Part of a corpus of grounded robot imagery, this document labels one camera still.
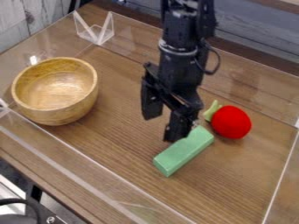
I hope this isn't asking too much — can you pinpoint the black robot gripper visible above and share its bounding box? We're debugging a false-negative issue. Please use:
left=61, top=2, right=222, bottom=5
left=141, top=40, right=202, bottom=143

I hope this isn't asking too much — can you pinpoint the clear acrylic tray wall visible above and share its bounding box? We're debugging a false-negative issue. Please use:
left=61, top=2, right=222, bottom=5
left=0, top=99, right=194, bottom=224

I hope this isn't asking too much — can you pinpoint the black metal table frame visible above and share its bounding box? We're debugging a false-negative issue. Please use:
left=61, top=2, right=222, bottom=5
left=25, top=184, right=68, bottom=224

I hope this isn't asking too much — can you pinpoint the red plush tomato toy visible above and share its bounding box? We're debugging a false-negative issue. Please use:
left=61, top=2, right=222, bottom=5
left=202, top=100, right=252, bottom=139

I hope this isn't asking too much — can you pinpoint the clear acrylic corner bracket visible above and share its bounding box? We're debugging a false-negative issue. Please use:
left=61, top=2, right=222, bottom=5
left=72, top=11, right=114, bottom=46

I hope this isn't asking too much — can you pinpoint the black cable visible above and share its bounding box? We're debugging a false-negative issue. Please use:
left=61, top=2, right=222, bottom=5
left=0, top=198, right=40, bottom=224

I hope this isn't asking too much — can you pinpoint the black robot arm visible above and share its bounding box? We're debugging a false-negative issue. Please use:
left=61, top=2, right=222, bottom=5
left=141, top=0, right=217, bottom=142

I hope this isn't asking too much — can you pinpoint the green rectangular block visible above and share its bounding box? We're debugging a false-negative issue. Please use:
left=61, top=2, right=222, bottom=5
left=153, top=126, right=214, bottom=177

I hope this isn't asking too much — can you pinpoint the brown wooden bowl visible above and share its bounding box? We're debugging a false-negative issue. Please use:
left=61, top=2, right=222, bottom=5
left=11, top=57, right=98, bottom=126

